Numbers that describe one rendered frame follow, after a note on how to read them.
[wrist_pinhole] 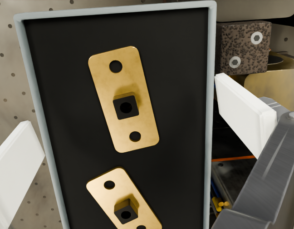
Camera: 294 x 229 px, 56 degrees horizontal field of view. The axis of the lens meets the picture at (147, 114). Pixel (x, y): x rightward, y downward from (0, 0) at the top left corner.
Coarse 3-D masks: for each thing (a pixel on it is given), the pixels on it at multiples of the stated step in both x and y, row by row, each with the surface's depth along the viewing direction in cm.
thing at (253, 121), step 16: (224, 80) 17; (224, 96) 17; (240, 96) 15; (224, 112) 18; (240, 112) 15; (256, 112) 13; (272, 112) 12; (240, 128) 15; (256, 128) 13; (272, 128) 12; (256, 144) 14
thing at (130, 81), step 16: (128, 48) 20; (96, 64) 20; (128, 64) 20; (96, 80) 21; (112, 80) 21; (128, 80) 21; (144, 80) 21; (112, 96) 21; (128, 96) 20; (144, 96) 21; (112, 112) 22; (128, 112) 21; (144, 112) 22; (112, 128) 22; (128, 128) 22; (144, 128) 22; (128, 144) 23; (144, 144) 23
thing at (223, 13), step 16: (176, 0) 48; (192, 0) 34; (224, 0) 27; (240, 0) 27; (256, 0) 27; (272, 0) 27; (288, 0) 27; (224, 16) 28; (240, 16) 28; (256, 16) 28; (272, 16) 28; (288, 16) 28
